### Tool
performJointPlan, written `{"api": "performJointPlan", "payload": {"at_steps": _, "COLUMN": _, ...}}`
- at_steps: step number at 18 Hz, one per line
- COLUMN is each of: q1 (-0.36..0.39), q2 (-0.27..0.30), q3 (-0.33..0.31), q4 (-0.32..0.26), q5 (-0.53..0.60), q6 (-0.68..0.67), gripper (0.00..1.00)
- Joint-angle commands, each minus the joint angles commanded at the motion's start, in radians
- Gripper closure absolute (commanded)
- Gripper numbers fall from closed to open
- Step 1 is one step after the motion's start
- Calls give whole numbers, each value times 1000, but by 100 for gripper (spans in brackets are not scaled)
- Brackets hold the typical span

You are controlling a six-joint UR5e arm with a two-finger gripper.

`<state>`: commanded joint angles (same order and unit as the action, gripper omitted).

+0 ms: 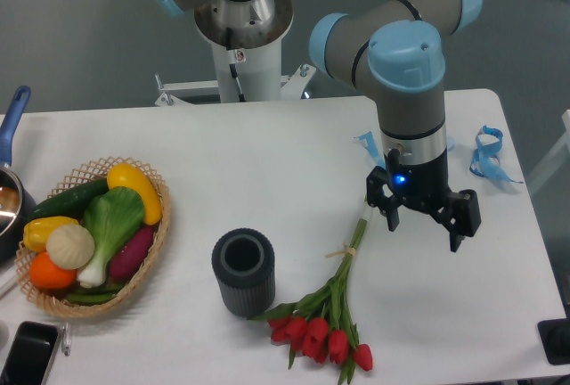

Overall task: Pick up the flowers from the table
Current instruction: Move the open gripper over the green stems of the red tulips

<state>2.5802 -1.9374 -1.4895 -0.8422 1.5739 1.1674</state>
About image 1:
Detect blue paper strip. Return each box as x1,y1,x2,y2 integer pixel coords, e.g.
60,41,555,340
355,131,386,168

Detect black device at edge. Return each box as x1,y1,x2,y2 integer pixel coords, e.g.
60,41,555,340
537,318,569,365

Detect green bok choy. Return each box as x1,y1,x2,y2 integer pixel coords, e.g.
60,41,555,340
77,186,144,289

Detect black smartphone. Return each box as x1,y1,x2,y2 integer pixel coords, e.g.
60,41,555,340
1,321,60,385

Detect purple sweet potato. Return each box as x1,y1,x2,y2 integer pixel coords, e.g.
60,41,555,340
109,226,153,283

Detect dark grey ribbed vase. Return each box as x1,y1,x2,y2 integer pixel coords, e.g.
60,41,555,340
211,228,275,318

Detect blue handled saucepan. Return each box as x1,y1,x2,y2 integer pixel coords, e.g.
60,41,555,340
1,86,36,262

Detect green pea pods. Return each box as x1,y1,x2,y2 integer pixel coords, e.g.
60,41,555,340
63,283,125,306

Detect green cucumber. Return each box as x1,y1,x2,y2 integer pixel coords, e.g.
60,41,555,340
28,179,109,220

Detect red tulip bouquet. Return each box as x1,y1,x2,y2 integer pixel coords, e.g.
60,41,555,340
249,205,373,384

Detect orange fruit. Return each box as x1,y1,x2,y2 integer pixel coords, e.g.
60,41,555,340
29,251,77,290

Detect cream steamed bun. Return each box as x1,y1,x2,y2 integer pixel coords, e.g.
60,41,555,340
45,225,95,270

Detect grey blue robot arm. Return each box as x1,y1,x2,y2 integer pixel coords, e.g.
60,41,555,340
158,0,483,250

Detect yellow bell pepper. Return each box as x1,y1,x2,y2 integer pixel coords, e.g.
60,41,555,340
23,216,79,253

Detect small silver metal clip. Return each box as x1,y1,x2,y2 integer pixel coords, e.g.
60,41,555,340
61,322,71,356

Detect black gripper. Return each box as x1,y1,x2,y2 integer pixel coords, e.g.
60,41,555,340
366,147,482,252

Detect blue ribbon lanyard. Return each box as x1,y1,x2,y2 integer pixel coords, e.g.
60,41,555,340
469,125,525,186

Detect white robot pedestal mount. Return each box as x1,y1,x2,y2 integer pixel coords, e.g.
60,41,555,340
156,0,316,106

